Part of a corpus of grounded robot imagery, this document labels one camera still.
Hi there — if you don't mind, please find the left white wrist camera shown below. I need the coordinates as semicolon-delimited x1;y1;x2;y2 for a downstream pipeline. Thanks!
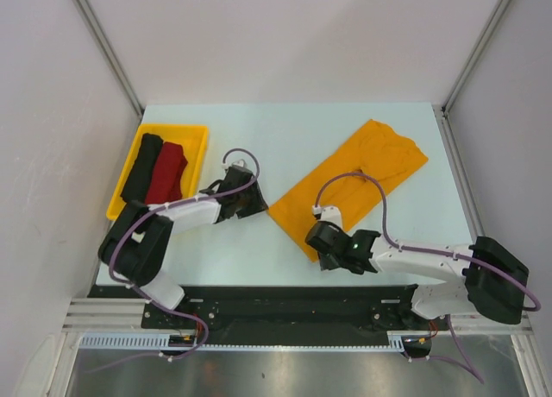
222;159;248;171

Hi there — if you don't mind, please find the white slotted cable duct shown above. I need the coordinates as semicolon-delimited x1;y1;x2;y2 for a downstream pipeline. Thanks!
79;332;405;352

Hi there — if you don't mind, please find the left aluminium frame post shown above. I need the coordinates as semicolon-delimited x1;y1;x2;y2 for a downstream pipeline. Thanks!
72;0;145;120

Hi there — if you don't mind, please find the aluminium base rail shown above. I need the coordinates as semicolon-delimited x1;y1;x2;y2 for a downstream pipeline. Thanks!
62;298;533;335

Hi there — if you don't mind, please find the purple cable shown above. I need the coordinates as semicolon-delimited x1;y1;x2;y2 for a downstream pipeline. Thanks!
317;171;543;383
84;148;261;375

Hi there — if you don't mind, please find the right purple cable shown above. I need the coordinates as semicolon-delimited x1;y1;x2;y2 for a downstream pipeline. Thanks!
317;171;543;383

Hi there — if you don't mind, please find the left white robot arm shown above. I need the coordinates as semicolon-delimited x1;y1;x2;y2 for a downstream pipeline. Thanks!
98;163;267;328

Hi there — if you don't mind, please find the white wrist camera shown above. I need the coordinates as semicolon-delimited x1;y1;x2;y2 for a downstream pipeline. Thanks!
222;159;248;171
311;205;342;230

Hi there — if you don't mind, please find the right aluminium frame post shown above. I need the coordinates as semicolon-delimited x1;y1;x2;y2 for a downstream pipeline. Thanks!
439;0;523;116

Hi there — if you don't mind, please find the yellow plastic tray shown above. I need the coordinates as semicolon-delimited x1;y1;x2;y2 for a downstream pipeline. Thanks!
106;123;210;221

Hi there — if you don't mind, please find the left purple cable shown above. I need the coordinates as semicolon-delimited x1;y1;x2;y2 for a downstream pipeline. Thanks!
84;148;261;375

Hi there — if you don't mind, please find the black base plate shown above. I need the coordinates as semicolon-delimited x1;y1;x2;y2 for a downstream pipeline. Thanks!
88;284;475;346

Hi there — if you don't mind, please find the red rolled t shirt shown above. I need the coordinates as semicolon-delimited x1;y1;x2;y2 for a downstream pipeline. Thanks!
145;142;188;205

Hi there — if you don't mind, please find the aluminium frame post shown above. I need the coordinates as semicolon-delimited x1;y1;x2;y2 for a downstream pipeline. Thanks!
72;0;145;120
439;0;523;116

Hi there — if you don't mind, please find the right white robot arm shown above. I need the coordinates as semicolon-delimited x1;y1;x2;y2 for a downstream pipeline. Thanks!
305;221;529;329

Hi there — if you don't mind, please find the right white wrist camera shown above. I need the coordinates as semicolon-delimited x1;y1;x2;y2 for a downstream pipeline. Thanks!
311;205;342;230

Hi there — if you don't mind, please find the orange t shirt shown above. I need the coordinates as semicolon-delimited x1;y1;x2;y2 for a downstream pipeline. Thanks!
268;120;429;262

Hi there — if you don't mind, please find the black rolled t shirt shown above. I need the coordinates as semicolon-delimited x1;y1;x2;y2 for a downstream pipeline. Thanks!
121;133;163;203

